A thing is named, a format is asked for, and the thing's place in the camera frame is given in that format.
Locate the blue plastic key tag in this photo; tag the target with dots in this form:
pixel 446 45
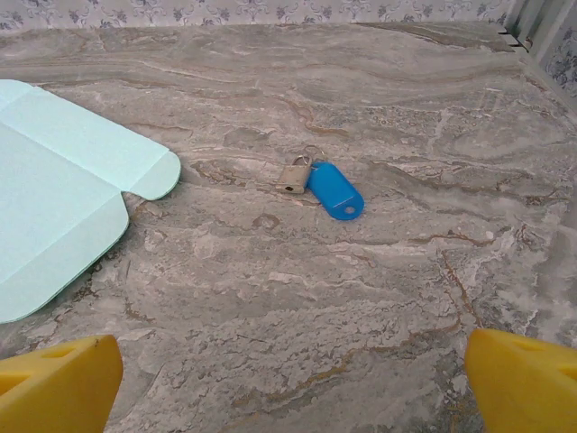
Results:
pixel 333 191

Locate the aluminium frame corner post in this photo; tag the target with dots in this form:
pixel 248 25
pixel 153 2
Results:
pixel 525 22

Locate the mint green paper box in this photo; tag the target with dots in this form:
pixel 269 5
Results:
pixel 54 189

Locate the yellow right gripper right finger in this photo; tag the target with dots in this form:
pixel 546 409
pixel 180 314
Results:
pixel 523 388

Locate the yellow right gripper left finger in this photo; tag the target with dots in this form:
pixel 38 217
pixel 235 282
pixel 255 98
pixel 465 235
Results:
pixel 58 388

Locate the small brass padlock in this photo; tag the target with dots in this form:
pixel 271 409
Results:
pixel 292 178

